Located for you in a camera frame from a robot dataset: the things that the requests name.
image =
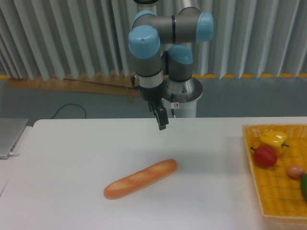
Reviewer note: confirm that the green vegetable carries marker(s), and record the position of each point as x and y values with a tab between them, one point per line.
303	186

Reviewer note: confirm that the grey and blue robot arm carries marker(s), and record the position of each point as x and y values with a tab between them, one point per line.
162	62

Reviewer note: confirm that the red bell pepper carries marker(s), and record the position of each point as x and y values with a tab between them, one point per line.
264	155

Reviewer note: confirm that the pink egg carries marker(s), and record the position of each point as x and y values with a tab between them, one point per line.
295	171

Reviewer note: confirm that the yellow bell pepper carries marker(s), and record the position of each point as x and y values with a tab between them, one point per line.
276	140

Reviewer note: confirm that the orange baguette bread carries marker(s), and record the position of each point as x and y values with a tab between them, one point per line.
140	179

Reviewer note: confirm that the silver laptop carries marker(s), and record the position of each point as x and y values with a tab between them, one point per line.
11	130

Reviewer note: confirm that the white laptop cable plug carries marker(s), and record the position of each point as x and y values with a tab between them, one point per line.
12	154

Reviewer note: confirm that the brown cardboard sheet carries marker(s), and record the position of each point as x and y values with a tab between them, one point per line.
112	84

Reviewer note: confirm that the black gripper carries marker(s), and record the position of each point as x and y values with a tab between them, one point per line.
152	90

